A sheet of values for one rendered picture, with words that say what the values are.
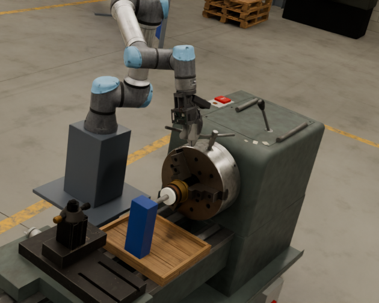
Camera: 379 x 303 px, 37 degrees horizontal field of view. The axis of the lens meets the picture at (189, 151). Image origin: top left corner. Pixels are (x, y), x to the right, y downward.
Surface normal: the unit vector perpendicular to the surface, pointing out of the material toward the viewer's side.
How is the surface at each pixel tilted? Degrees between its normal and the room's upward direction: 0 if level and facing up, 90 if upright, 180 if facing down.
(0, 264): 0
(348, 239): 0
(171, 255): 0
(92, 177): 90
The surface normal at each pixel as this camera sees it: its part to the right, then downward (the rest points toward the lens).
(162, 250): 0.17, -0.88
